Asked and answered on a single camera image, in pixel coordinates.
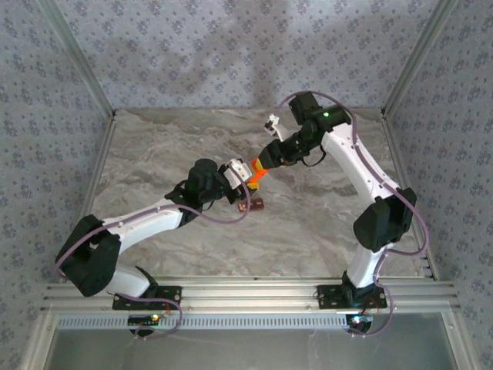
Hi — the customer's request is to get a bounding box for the grey metal panel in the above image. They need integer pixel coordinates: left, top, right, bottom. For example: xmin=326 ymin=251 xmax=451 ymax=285
xmin=45 ymin=329 xmax=459 ymax=370

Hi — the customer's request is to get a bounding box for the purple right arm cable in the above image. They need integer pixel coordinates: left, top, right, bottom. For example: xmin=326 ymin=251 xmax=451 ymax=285
xmin=277 ymin=90 xmax=431 ymax=339

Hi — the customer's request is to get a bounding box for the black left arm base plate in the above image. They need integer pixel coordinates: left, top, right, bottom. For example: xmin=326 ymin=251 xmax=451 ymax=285
xmin=111 ymin=285 xmax=183 ymax=311

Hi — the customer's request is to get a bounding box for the small black circuit board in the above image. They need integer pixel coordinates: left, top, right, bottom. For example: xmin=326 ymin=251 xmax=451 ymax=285
xmin=128 ymin=314 xmax=161 ymax=326
xmin=345 ymin=314 xmax=374 ymax=333

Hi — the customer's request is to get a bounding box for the brown pill organizer box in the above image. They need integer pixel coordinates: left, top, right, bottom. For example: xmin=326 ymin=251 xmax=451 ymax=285
xmin=236 ymin=196 xmax=266 ymax=214

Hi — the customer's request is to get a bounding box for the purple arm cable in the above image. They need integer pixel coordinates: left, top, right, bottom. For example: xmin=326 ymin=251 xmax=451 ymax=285
xmin=277 ymin=90 xmax=431 ymax=339
xmin=55 ymin=169 xmax=253 ymax=342

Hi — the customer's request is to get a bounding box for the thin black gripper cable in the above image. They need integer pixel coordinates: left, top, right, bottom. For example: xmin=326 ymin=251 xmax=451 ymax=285
xmin=300 ymin=144 xmax=327 ymax=168

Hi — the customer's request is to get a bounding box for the aluminium frame post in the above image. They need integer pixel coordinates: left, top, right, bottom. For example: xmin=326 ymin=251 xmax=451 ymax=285
xmin=36 ymin=0 xmax=117 ymax=117
xmin=380 ymin=0 xmax=461 ymax=116

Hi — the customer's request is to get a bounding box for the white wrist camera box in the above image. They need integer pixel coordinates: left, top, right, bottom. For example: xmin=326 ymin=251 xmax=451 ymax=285
xmin=264 ymin=113 xmax=290 ymax=142
xmin=225 ymin=158 xmax=251 ymax=190

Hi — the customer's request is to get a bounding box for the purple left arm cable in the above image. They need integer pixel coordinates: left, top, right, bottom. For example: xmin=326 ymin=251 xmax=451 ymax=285
xmin=55 ymin=169 xmax=253 ymax=342

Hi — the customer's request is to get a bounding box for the orange pill bottle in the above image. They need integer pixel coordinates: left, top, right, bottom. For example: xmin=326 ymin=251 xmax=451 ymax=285
xmin=246 ymin=167 xmax=269 ymax=190

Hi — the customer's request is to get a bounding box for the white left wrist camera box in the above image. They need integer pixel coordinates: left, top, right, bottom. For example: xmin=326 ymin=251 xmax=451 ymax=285
xmin=225 ymin=158 xmax=251 ymax=190

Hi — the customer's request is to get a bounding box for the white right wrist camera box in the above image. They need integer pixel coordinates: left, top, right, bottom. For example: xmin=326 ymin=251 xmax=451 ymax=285
xmin=264 ymin=113 xmax=290 ymax=142

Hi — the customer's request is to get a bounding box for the grey slotted cable duct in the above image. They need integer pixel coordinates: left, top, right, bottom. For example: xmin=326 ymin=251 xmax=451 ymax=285
xmin=56 ymin=314 xmax=350 ymax=331

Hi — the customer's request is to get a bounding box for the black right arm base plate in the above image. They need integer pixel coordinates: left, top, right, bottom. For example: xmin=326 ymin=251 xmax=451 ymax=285
xmin=316 ymin=284 xmax=388 ymax=311

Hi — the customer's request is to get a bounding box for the aluminium mounting rail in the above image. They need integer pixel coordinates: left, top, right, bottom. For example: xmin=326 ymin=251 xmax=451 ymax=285
xmin=40 ymin=275 xmax=461 ymax=312

